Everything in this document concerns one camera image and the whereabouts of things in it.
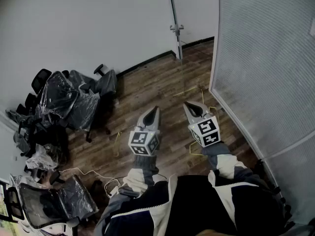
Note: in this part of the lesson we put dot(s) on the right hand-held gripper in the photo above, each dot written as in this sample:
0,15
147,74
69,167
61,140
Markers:
205,131

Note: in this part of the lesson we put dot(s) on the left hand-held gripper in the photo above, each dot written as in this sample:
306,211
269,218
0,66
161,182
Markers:
144,142

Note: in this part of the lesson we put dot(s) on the glass door with handle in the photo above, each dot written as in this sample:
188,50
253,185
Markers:
179,50

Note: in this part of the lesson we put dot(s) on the person's right forearm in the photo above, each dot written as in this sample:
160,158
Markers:
224,163

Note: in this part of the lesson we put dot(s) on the person's left forearm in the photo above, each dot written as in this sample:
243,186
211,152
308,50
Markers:
142,171

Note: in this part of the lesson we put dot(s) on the black baseboard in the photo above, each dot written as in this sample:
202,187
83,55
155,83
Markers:
147,63

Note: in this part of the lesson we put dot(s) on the white power adapter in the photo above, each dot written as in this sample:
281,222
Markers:
113,191

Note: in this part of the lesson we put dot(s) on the striped frosted glass partition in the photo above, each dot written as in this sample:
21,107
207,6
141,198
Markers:
270,70

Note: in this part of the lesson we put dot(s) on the pile of plastic-wrapped office chairs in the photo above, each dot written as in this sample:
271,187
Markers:
61,95

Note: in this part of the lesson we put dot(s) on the person's dark and cream jacket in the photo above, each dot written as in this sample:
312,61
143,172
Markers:
197,205

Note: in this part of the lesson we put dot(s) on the crumpled clear plastic sheet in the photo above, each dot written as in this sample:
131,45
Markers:
41,160

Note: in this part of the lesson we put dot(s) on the black mesh office chair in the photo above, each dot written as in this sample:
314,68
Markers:
39,205

